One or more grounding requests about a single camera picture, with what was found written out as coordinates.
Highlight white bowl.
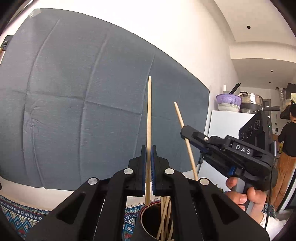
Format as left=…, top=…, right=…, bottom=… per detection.
left=217, top=103, right=241, bottom=112

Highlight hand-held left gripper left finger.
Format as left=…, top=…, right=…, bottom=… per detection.
left=25, top=146, right=148, bottom=241

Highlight tan bamboo chopstick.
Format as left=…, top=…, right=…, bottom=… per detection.
left=144, top=76, right=152, bottom=206
left=174, top=101, right=199, bottom=181

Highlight black utensils in colander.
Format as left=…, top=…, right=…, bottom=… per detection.
left=228, top=83, right=241, bottom=94

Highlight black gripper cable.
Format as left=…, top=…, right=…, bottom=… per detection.
left=265, top=141, right=278, bottom=230

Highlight steel cooking pot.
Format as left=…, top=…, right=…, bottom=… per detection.
left=239, top=92, right=263, bottom=114

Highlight pile of bamboo chopsticks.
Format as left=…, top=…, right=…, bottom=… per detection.
left=157, top=197, right=174, bottom=240

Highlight black cylindrical utensil holder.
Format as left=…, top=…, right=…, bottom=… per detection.
left=138, top=201, right=204, bottom=241

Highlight person's right forearm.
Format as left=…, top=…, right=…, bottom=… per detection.
left=259, top=212, right=288, bottom=240

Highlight person's right hand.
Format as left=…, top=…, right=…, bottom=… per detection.
left=225, top=177, right=267, bottom=223

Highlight purple plastic colander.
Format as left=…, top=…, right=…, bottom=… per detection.
left=216, top=94, right=242, bottom=105

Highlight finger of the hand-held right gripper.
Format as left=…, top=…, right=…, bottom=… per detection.
left=199, top=149, right=234, bottom=171
left=180, top=125, right=229, bottom=153

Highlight grey backdrop cloth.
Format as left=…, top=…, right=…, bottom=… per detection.
left=0, top=8, right=210, bottom=190

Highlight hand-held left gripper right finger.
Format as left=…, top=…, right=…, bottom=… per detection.
left=151, top=146, right=270, bottom=241

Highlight blue patterned tablecloth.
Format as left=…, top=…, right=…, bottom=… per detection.
left=0, top=195, right=144, bottom=241

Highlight white refrigerator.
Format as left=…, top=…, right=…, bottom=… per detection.
left=198, top=110, right=258, bottom=186

